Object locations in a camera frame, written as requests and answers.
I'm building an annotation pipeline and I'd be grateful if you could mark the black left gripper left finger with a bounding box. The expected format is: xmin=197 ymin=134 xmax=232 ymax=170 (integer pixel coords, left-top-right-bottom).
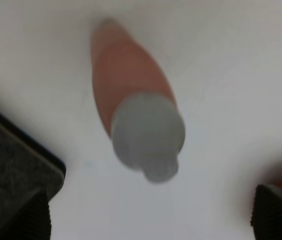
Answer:
xmin=0 ymin=190 xmax=52 ymax=240

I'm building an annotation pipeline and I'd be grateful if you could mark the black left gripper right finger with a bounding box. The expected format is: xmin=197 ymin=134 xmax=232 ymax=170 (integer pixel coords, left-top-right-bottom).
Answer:
xmin=250 ymin=184 xmax=282 ymax=240

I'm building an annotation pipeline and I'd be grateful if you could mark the black whiteboard eraser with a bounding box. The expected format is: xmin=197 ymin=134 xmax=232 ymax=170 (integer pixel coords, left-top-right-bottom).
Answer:
xmin=0 ymin=114 xmax=66 ymax=211

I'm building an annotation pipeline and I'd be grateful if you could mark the pink bottle white cap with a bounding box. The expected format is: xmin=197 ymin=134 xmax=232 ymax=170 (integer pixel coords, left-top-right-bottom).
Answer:
xmin=90 ymin=19 xmax=186 ymax=184

